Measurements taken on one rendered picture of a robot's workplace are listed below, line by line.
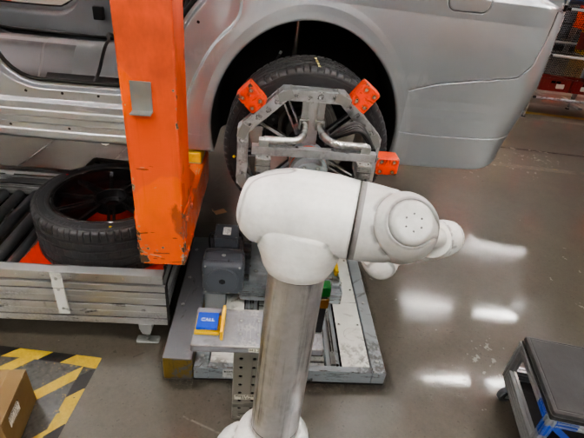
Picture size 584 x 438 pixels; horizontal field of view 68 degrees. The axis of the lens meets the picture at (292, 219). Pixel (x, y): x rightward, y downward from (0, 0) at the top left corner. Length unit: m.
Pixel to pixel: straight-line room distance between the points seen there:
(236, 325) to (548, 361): 1.16
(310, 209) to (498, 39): 1.47
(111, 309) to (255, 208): 1.38
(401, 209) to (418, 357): 1.59
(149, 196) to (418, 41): 1.17
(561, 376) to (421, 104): 1.16
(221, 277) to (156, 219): 0.45
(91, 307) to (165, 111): 0.97
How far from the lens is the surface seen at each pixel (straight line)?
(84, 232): 1.92
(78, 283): 1.93
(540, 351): 1.96
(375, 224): 0.63
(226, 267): 1.84
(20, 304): 2.12
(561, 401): 1.83
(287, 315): 0.76
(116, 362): 2.05
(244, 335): 1.49
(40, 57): 2.92
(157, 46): 1.31
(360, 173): 1.48
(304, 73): 1.65
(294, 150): 1.45
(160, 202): 1.50
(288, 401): 0.89
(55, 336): 2.23
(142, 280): 1.84
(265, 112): 1.60
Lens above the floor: 1.56
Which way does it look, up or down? 33 degrees down
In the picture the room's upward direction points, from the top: 6 degrees clockwise
